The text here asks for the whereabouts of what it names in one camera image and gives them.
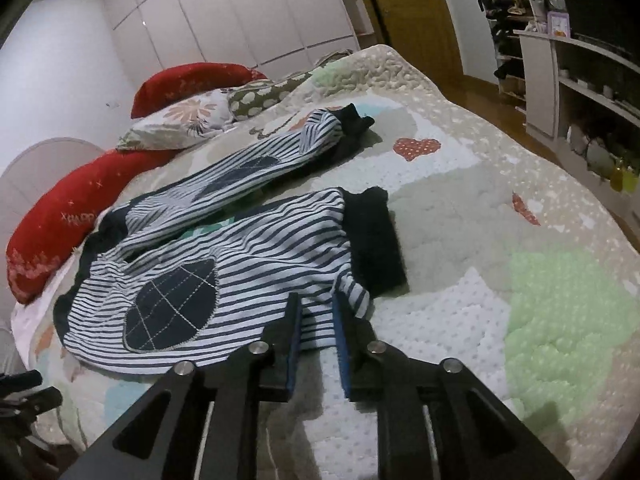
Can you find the black television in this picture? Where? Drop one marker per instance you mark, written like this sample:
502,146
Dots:
615,22

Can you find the white wardrobe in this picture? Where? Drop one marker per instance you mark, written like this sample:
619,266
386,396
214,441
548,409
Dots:
277,37

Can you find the white headboard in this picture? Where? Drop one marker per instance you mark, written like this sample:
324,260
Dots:
30,174

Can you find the floral white pillow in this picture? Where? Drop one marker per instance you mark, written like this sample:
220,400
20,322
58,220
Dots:
180,125

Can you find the navy striped pants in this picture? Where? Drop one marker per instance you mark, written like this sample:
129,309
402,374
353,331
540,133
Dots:
196,269

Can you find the olive cloud pattern pillow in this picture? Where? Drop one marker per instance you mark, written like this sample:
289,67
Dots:
256,96

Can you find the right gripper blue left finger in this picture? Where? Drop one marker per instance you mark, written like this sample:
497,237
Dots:
278,379

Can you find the long red bolster pillow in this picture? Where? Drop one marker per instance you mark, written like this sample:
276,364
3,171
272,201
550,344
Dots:
63,216

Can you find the patchwork heart quilt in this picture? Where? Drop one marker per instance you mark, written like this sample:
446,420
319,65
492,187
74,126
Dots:
451,239

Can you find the yellow bottle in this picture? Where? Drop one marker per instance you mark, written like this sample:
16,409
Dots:
617,176

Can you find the cluttered shoe rack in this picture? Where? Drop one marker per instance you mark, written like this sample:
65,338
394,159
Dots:
506,19

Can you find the wooden door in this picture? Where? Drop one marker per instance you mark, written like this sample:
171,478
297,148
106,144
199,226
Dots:
422,32

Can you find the white tv cabinet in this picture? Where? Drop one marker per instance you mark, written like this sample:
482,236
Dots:
582,103

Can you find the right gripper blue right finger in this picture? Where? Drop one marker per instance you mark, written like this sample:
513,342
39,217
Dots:
358,370

